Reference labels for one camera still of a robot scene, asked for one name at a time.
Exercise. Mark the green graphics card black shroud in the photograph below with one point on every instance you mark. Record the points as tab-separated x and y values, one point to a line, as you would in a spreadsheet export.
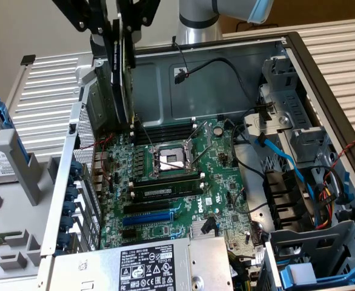
118	75

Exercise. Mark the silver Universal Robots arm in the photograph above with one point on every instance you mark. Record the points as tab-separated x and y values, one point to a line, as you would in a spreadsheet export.
195	30

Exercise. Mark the black plastic box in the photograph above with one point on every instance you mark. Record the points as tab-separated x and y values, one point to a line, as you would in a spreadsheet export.
98	45

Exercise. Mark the small black clip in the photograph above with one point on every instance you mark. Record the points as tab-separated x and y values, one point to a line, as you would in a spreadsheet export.
28	59

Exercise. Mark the open metal PC case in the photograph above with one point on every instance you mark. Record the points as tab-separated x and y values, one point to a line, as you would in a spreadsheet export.
195	97

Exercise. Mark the thin metal locking lever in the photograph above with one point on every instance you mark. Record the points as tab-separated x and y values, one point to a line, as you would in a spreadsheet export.
146	133

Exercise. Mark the blue disk caddy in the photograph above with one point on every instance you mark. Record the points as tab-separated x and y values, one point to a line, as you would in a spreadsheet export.
1	110

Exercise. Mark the round coin battery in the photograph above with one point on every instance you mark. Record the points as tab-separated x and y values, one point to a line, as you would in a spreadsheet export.
218	131

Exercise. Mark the CPU socket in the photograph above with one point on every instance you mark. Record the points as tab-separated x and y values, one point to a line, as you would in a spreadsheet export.
171	157

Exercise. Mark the metal socket cover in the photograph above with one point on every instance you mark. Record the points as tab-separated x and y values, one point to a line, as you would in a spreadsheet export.
192	151

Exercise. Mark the blue card retention clip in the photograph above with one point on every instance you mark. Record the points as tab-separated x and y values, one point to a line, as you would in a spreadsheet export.
72	193
63	238
70	208
67	222
77	169

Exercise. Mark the RAM stick with white label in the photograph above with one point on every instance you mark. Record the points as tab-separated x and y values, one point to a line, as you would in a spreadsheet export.
165	191

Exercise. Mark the silver metal disk bay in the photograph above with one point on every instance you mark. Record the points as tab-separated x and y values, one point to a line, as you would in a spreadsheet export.
295	103

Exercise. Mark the green Dell motherboard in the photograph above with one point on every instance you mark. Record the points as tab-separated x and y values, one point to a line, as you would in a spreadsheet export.
226	175

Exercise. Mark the black expansion slot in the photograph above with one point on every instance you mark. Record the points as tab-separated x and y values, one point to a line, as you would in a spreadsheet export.
147	207

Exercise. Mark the grey parts rack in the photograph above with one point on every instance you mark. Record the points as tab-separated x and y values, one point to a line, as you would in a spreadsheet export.
14	218

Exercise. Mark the silver chipset heat sink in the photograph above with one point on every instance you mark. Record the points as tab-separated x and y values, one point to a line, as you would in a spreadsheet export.
195	230

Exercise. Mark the black plastic fan shroud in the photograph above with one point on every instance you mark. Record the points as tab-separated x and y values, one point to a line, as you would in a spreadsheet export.
280	194

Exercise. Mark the silver power supply unit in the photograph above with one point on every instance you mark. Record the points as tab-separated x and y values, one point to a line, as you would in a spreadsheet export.
98	272

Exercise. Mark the grey metal disk cage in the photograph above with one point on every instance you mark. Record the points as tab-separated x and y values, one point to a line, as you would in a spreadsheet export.
317	239

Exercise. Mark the blue plastic disk bracket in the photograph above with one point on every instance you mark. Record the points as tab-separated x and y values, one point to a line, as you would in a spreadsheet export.
286	277

